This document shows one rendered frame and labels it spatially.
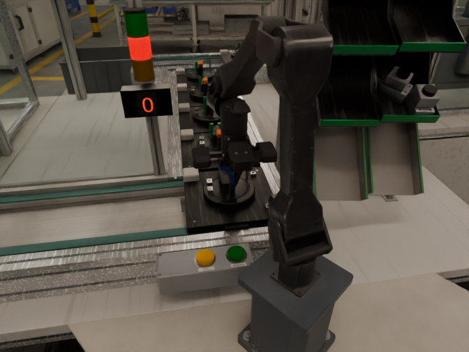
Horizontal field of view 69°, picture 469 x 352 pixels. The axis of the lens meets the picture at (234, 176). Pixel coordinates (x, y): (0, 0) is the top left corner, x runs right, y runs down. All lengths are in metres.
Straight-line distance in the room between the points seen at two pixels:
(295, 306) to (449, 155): 1.45
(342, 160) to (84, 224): 0.71
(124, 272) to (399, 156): 0.76
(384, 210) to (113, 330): 0.82
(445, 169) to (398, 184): 0.97
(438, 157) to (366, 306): 1.14
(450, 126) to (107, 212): 1.48
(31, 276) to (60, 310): 0.10
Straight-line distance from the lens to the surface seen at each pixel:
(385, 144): 1.01
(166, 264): 0.78
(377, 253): 1.00
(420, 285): 0.97
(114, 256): 0.83
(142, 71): 0.88
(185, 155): 1.12
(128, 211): 1.01
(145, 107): 0.90
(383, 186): 0.99
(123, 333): 0.82
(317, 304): 0.60
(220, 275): 0.77
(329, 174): 0.93
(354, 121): 0.82
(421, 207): 1.21
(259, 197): 0.93
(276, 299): 0.59
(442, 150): 1.87
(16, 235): 1.05
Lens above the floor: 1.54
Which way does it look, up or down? 34 degrees down
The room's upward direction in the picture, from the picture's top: straight up
